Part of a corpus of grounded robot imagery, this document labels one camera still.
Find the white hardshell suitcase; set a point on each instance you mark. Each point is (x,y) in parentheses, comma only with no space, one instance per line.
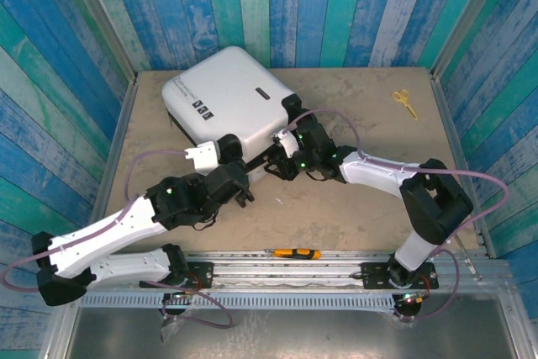
(227,94)

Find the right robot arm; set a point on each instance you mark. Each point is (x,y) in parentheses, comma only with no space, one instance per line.
(370,172)

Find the orange and black utility knife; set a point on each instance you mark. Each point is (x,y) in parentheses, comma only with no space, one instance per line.
(294,254)

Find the small circuit board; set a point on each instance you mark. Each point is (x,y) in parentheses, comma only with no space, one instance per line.
(180,294)
(414,299)

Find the yellow scissors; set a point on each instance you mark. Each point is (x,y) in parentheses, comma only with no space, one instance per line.
(407,104)

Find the metal sheet tray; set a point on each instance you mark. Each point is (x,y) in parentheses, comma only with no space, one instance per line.
(294,334)

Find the thin metal rod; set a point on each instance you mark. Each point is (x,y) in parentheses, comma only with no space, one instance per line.
(473,268)

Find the aluminium rail frame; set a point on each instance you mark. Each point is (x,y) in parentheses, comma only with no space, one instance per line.
(252,277)

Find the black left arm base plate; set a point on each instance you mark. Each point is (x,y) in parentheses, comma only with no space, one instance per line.
(202,275)

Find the aluminium table side rail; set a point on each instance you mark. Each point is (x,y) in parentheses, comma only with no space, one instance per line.
(108,174)
(449,123)

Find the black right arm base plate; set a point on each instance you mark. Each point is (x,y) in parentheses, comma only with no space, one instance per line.
(374,277)

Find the aluminium corner post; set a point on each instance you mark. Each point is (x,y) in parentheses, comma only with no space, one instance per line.
(467,18)
(103,18)

